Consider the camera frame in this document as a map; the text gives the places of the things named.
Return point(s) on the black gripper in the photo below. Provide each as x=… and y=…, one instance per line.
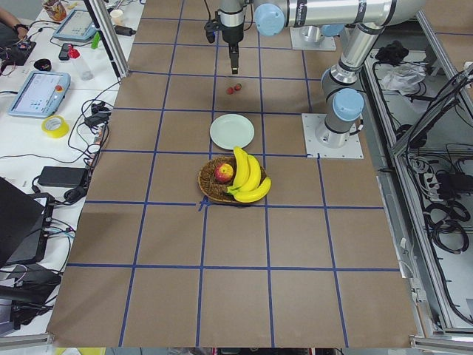
x=231, y=33

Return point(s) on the clear plastic bottle red cap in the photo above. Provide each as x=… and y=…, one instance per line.
x=80, y=64

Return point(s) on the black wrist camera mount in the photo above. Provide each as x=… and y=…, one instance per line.
x=211, y=27

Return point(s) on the blue teach pendant near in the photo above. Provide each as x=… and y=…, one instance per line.
x=41, y=94

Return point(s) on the brown wicker basket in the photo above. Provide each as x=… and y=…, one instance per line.
x=218, y=191

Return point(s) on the blue teach pendant far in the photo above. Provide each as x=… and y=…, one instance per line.
x=78, y=26

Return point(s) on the black power brick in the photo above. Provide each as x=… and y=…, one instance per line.
x=59, y=176

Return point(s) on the yellow banana bunch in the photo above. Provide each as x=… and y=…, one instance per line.
x=248, y=186

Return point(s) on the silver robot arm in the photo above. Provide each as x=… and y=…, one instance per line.
x=270, y=17

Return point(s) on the yellow tape roll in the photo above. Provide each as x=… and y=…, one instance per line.
x=55, y=126

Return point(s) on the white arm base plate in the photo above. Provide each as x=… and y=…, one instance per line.
x=313, y=38
x=320, y=142

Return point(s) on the blue teach pendant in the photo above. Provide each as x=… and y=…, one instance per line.
x=41, y=94
x=78, y=26

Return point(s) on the black laptop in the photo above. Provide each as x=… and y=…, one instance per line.
x=24, y=223

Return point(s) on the red apple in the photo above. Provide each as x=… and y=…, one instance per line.
x=223, y=172

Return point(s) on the light green plate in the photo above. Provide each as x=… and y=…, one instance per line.
x=230, y=130

